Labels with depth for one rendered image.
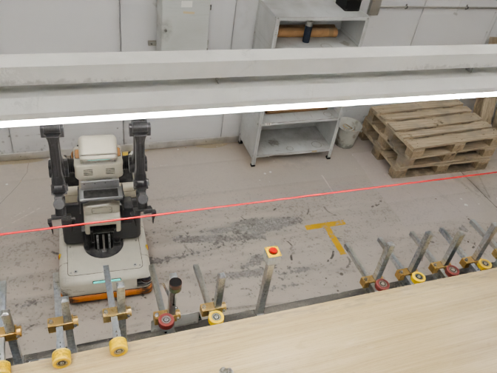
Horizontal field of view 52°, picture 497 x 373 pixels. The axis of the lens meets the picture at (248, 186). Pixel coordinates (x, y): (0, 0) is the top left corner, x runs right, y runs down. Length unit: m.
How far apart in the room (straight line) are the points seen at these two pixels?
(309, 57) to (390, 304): 1.81
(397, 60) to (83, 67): 0.93
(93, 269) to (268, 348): 1.57
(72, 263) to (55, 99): 2.49
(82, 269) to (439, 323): 2.32
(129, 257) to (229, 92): 2.48
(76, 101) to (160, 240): 2.99
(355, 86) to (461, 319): 1.82
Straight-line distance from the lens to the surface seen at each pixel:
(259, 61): 1.46
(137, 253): 3.81
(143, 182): 2.91
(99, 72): 1.38
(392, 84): 1.71
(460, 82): 1.88
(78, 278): 3.70
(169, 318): 2.68
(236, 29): 4.85
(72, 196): 3.57
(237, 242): 4.34
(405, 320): 2.97
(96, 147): 2.98
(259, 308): 2.93
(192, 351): 2.58
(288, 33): 4.80
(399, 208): 5.16
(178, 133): 5.23
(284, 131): 5.54
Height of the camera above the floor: 3.08
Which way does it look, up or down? 39 degrees down
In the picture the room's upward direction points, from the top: 10 degrees clockwise
